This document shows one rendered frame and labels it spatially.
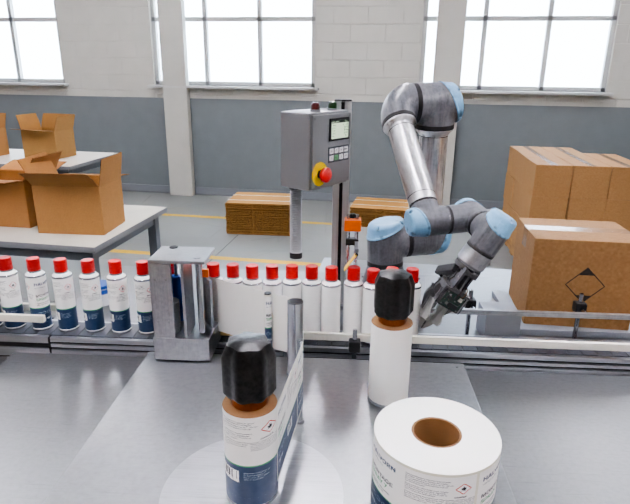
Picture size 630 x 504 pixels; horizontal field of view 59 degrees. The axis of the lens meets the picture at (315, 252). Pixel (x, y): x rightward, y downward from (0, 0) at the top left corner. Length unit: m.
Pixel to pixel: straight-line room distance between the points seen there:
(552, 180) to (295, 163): 3.44
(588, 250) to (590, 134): 5.30
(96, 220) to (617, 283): 2.25
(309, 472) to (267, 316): 0.43
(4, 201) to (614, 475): 2.86
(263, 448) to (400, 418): 0.23
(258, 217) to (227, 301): 4.07
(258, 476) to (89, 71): 7.13
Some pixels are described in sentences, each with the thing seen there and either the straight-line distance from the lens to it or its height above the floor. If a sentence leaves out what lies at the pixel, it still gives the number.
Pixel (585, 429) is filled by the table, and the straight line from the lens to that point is 1.42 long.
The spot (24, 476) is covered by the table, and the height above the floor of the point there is 0.83.
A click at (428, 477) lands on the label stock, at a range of 0.89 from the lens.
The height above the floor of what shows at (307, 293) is 1.02.
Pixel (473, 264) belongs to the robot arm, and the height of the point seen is 1.12.
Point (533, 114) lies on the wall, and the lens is 6.86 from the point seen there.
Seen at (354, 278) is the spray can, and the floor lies 1.06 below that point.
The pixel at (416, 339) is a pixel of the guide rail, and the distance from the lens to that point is 1.49.
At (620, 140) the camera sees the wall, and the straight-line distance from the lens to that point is 7.13.
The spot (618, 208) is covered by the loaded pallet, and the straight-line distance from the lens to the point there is 4.86.
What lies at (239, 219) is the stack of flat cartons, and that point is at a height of 0.15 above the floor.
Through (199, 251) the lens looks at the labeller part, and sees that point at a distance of 1.40.
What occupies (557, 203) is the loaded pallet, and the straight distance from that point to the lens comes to 4.72.
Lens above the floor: 1.58
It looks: 18 degrees down
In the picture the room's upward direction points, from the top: 1 degrees clockwise
